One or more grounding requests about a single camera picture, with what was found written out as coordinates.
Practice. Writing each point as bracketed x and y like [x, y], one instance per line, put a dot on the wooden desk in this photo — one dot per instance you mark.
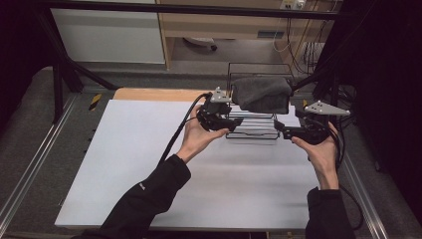
[225, 26]

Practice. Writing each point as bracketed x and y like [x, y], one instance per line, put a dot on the white power strip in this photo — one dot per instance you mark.
[292, 4]

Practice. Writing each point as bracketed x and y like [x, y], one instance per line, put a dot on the wooden table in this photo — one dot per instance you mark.
[149, 95]

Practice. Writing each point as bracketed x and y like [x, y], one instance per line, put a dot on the yellow black floor tape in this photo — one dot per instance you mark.
[95, 102]
[304, 103]

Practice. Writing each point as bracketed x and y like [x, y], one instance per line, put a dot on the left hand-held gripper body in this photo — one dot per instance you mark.
[209, 114]

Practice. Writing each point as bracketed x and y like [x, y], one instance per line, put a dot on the black metal stand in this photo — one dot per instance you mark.
[334, 93]
[59, 89]

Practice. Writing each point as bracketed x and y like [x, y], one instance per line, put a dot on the white board sheet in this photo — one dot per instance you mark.
[132, 149]

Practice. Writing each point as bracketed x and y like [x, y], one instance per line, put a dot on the white cabinet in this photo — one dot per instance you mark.
[106, 36]

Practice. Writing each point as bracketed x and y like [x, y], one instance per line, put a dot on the aluminium floor rail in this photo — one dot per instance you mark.
[36, 159]
[363, 195]

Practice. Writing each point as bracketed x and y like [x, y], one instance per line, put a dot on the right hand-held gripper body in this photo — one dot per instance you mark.
[318, 131]

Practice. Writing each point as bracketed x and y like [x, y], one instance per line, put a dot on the person's right hand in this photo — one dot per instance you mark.
[323, 159]

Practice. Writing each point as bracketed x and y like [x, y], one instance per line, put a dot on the office chair base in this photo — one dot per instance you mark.
[200, 41]

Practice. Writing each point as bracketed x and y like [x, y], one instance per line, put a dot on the person's left hand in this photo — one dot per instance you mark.
[195, 139]

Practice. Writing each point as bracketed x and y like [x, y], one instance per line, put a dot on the black metal frame bar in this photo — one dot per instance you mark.
[185, 9]

